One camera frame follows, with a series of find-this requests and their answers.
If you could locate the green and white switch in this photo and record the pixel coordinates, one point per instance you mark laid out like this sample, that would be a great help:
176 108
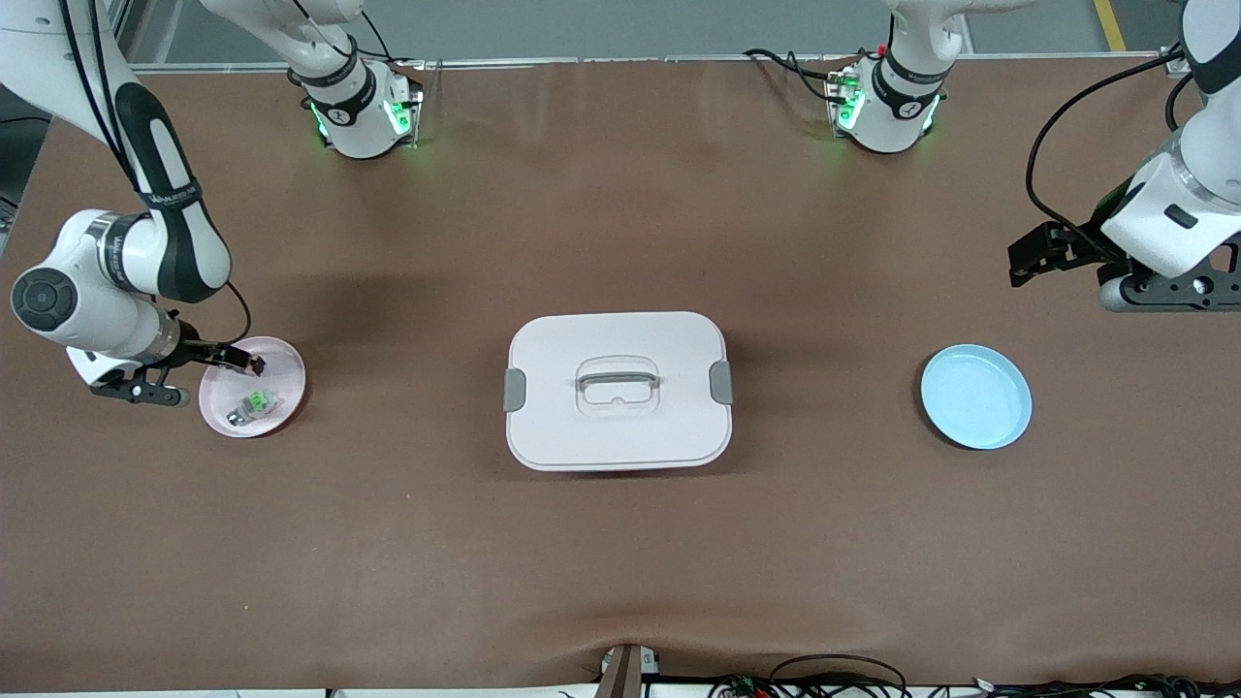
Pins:
255 405

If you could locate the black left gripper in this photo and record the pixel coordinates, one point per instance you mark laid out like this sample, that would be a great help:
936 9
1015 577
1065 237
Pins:
1083 248

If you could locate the light blue round plate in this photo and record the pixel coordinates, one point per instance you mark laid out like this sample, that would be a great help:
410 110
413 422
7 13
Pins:
974 397

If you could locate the aluminium frame post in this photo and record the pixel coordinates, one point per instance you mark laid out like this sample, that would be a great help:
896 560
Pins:
1178 63

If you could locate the brown camera mount bracket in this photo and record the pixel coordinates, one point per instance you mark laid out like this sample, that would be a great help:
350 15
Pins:
625 674

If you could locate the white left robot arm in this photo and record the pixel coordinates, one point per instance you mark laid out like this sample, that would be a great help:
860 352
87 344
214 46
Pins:
1163 213

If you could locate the grey box latch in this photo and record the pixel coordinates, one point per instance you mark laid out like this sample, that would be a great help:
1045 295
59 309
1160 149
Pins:
721 382
515 390

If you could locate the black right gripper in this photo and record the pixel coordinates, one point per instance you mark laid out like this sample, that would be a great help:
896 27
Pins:
201 352

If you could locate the silver table edge rail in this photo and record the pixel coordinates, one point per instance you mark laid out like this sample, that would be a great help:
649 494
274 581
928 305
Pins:
630 61

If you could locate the orange and black switch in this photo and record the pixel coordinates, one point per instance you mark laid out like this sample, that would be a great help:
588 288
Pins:
255 368

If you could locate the white lidded storage box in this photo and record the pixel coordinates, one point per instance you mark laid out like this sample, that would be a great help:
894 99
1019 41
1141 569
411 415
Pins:
620 441

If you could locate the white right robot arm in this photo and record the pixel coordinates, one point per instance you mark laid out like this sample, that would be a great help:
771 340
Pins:
97 301

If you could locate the pink round plate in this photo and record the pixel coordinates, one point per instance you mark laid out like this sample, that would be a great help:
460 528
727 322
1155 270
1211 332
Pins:
281 388

